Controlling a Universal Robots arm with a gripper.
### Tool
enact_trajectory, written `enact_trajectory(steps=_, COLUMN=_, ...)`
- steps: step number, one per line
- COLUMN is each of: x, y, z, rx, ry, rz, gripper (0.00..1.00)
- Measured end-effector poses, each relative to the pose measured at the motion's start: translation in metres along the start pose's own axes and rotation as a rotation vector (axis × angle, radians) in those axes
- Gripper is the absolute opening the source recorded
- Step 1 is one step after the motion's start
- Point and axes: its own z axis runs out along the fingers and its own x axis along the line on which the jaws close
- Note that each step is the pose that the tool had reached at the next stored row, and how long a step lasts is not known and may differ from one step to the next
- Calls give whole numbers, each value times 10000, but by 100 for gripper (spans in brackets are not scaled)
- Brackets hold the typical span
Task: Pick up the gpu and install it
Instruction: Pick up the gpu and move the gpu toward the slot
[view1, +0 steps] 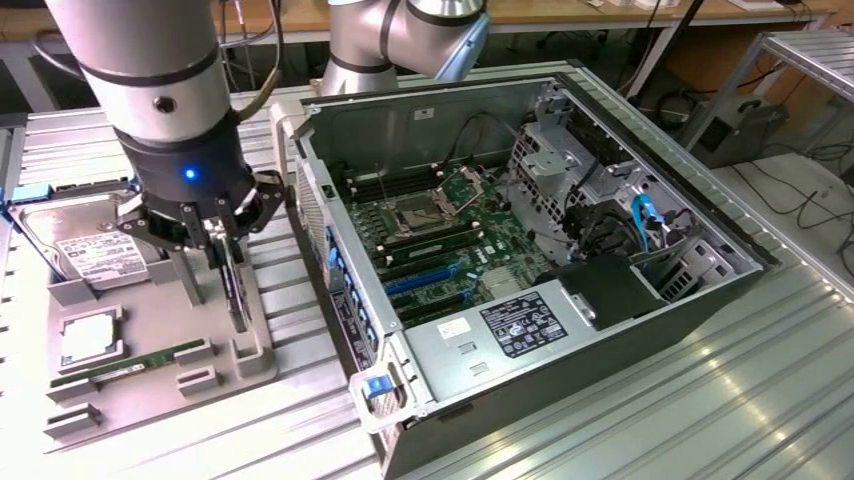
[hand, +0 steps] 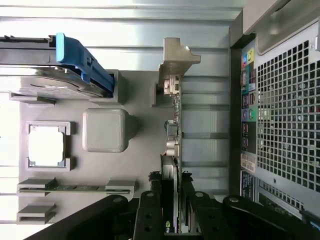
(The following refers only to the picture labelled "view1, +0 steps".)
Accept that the black box device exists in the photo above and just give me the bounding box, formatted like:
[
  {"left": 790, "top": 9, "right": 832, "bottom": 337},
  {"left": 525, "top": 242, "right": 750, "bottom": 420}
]
[{"left": 691, "top": 96, "right": 792, "bottom": 170}]

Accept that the metal disk bay cage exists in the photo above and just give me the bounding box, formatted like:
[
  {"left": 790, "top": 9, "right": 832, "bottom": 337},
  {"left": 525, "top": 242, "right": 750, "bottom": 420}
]
[{"left": 504, "top": 121, "right": 643, "bottom": 262}]

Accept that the green motherboard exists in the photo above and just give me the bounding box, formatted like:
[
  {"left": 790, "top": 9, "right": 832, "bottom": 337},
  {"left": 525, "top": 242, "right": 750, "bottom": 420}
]
[{"left": 337, "top": 158, "right": 559, "bottom": 327}]

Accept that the grey parts rack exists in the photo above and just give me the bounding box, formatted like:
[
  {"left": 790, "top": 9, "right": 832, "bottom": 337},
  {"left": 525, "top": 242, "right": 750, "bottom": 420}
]
[{"left": 40, "top": 239, "right": 283, "bottom": 442}]

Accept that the open metal socket cover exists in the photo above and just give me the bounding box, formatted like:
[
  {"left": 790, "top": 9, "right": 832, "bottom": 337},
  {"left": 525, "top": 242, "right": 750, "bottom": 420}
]
[{"left": 432, "top": 166, "right": 487, "bottom": 202}]

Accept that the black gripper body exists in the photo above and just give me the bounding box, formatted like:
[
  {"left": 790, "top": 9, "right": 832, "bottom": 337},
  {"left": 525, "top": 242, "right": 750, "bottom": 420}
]
[{"left": 110, "top": 110, "right": 260, "bottom": 212}]

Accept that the installed RAM stick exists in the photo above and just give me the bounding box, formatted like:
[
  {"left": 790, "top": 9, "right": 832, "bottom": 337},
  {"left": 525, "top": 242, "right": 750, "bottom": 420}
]
[{"left": 375, "top": 233, "right": 487, "bottom": 265}]

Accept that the green RAM stick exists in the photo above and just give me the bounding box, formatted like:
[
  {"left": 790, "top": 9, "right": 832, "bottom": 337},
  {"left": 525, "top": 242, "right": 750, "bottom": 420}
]
[{"left": 50, "top": 339, "right": 205, "bottom": 387}]

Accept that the black internal case wire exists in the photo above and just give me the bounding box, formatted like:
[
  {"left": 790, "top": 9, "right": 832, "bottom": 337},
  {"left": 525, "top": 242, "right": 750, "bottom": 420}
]
[{"left": 448, "top": 111, "right": 520, "bottom": 167}]

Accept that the grey power supply unit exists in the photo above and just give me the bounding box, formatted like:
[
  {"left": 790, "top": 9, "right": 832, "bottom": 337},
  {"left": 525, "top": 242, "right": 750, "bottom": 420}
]
[{"left": 401, "top": 278, "right": 597, "bottom": 403}]

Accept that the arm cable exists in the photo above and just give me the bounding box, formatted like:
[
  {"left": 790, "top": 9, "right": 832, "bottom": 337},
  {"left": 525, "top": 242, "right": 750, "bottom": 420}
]
[{"left": 232, "top": 0, "right": 283, "bottom": 122}]

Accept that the blue disk wire connector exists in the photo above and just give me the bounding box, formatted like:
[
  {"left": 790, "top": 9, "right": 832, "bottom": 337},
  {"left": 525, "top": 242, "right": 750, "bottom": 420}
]
[{"left": 10, "top": 184, "right": 53, "bottom": 204}]

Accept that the silver chipset heatsink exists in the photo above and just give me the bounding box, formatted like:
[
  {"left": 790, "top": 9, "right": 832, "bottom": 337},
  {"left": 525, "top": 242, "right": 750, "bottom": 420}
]
[{"left": 479, "top": 269, "right": 536, "bottom": 302}]

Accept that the silver CPU chip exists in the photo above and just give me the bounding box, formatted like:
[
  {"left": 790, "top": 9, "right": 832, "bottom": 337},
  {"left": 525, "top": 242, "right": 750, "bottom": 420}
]
[{"left": 58, "top": 317, "right": 125, "bottom": 369}]

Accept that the wooden desk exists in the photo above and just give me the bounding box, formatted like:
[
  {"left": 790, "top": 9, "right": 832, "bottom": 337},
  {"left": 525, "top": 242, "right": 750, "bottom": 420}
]
[{"left": 0, "top": 0, "right": 836, "bottom": 37}]

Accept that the silver hard disk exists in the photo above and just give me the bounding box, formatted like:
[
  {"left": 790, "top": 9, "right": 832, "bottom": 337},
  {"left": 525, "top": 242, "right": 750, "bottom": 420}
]
[{"left": 17, "top": 196, "right": 166, "bottom": 292}]

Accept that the metal frame table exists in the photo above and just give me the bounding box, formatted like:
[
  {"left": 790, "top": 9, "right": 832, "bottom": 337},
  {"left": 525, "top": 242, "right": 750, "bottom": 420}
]
[{"left": 678, "top": 30, "right": 854, "bottom": 152}]

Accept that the open black PC case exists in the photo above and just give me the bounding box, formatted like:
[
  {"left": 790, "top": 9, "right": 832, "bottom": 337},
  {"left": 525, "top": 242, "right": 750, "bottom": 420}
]
[{"left": 268, "top": 58, "right": 783, "bottom": 480}]

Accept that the CPU socket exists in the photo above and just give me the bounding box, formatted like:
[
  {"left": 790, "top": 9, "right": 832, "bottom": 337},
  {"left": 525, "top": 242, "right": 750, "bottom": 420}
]
[{"left": 391, "top": 198, "right": 456, "bottom": 237}]

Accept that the blue expansion slot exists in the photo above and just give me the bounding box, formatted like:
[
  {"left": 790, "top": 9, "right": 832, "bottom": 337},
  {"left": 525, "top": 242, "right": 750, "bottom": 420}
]
[{"left": 384, "top": 267, "right": 456, "bottom": 297}]

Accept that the blue SATA wire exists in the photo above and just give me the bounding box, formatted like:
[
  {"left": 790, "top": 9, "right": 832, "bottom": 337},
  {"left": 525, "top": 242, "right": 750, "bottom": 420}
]
[{"left": 628, "top": 193, "right": 663, "bottom": 247}]

